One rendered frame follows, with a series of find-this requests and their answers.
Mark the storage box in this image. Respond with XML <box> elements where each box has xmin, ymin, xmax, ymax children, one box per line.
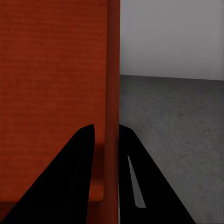
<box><xmin>0</xmin><ymin>0</ymin><xmax>120</xmax><ymax>224</ymax></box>

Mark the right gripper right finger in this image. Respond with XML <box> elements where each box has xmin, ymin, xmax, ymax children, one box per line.
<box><xmin>118</xmin><ymin>125</ymin><xmax>196</xmax><ymax>224</ymax></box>

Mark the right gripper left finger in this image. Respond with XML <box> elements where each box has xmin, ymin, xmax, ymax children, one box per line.
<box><xmin>0</xmin><ymin>124</ymin><xmax>95</xmax><ymax>224</ymax></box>

